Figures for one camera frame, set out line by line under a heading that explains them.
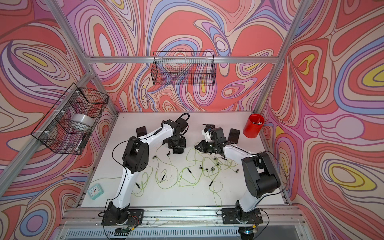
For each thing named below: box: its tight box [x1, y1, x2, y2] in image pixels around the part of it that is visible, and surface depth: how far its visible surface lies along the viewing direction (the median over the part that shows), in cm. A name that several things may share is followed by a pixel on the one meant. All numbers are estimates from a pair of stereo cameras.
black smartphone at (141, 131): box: [136, 126, 148, 138], surface depth 110 cm
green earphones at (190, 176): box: [177, 147, 205, 187], surface depth 91 cm
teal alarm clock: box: [87, 183, 104, 200], surface depth 82 cm
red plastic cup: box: [243, 113, 265, 139], surface depth 101 cm
